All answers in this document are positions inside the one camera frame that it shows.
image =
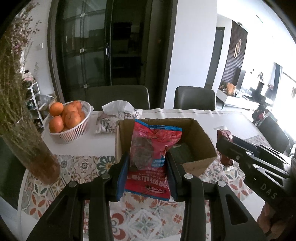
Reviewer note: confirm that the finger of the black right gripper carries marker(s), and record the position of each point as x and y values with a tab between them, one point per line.
238	153
249	143

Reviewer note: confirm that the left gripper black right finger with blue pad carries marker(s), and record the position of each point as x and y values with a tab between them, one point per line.
230	220

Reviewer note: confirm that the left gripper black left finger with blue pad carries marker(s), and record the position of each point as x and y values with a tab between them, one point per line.
63	220

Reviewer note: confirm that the dark red snack packet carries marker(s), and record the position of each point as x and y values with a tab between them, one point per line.
224	138

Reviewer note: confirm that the dark green plush toy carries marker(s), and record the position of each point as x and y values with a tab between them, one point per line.
181	154

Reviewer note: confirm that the person's right hand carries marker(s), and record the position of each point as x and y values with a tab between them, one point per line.
271	223

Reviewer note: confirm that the dark chair far right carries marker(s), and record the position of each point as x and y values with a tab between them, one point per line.
274	134

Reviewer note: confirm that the dark chair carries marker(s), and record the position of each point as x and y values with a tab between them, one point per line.
274	134
136	95
190	97

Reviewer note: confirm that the white tv console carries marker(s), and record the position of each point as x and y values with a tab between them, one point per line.
236	102

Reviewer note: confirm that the patterned tile table runner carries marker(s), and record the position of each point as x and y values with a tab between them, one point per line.
134	217

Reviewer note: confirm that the glass vase with dried flowers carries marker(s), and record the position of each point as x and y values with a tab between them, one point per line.
17	127

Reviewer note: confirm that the white plastic fruit basket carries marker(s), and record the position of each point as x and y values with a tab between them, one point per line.
68	135

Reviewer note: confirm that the orange fruit front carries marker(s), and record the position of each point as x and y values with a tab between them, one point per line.
56	124

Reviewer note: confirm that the orange fruit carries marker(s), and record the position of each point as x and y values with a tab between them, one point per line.
72	119
56	124

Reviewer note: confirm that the orange fruit back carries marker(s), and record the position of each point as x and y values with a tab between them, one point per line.
72	119

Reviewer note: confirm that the floral tissue pouch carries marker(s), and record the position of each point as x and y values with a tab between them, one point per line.
114	111

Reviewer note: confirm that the white shoe rack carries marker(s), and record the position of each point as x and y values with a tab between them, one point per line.
38	104

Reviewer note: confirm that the dark chair left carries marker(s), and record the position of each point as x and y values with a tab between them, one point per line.
136	95

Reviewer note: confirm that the black glass cabinet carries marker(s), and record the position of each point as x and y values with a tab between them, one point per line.
110	43

